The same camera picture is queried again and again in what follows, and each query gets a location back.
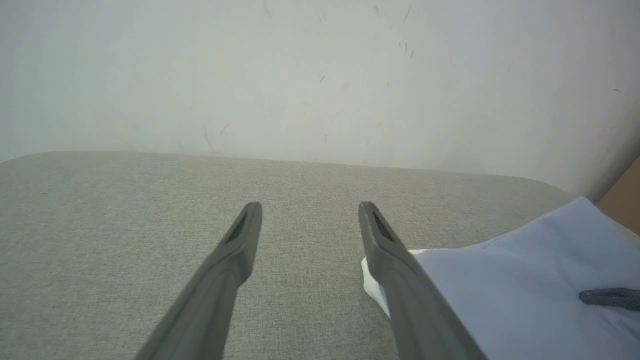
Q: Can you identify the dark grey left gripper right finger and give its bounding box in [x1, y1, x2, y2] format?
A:
[357, 201, 489, 360]

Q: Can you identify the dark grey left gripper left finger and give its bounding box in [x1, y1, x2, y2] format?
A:
[134, 201, 264, 360]

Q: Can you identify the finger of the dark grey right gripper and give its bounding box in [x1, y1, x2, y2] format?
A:
[579, 287, 640, 312]

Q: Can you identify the light blue white-collared polo shirt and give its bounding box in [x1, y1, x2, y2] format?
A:
[361, 196, 640, 360]

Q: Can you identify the tan brown panel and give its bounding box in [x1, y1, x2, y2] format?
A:
[596, 156, 640, 236]

